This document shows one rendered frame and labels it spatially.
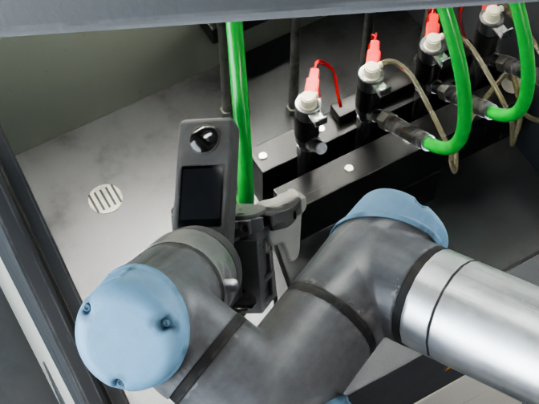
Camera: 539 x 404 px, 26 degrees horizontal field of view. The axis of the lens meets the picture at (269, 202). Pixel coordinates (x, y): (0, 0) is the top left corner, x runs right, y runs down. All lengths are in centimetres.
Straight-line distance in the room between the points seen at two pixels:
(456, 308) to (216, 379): 16
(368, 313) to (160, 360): 15
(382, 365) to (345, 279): 48
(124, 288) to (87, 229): 76
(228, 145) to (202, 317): 20
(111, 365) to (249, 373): 9
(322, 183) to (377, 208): 51
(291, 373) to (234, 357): 4
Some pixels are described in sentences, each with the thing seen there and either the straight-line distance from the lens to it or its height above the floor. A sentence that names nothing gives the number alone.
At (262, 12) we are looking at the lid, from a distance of 30.
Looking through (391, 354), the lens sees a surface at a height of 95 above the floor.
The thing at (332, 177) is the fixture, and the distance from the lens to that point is 135.
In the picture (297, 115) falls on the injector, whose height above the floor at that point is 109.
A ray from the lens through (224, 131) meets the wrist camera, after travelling 94.
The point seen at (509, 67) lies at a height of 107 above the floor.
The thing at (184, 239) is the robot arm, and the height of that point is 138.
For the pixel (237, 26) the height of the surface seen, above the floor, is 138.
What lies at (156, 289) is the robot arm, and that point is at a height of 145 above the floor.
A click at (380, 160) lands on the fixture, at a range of 136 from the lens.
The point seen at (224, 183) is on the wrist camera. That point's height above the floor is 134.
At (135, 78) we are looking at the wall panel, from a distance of 156.
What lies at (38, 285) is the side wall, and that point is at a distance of 114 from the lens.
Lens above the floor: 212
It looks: 59 degrees down
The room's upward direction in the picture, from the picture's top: straight up
